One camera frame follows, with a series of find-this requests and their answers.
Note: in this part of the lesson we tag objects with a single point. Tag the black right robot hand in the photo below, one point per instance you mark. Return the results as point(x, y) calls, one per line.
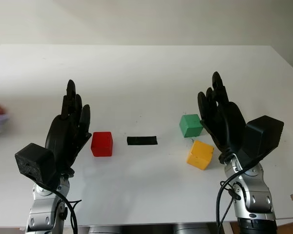
point(227, 126)

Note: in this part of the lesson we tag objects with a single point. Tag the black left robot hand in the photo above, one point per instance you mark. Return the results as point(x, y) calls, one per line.
point(61, 136)

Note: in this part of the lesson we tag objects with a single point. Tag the black tape strip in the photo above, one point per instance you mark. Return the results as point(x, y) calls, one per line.
point(142, 141)

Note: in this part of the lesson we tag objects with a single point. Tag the green cube block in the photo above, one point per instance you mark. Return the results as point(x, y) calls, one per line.
point(191, 125)

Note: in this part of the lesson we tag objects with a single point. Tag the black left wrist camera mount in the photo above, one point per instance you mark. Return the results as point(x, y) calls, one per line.
point(35, 161)

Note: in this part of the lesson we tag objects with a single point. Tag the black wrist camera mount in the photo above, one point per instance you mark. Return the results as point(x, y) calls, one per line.
point(262, 136)
point(35, 161)

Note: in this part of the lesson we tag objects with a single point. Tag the red cube block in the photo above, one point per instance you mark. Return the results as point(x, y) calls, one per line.
point(102, 143)

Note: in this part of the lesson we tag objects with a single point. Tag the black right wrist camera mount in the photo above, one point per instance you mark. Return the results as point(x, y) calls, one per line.
point(262, 136)

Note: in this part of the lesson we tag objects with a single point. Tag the grey robot torso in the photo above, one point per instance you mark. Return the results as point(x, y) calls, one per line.
point(105, 230)

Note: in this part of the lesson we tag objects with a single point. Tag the yellow cube block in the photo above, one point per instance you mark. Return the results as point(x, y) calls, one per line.
point(200, 154)

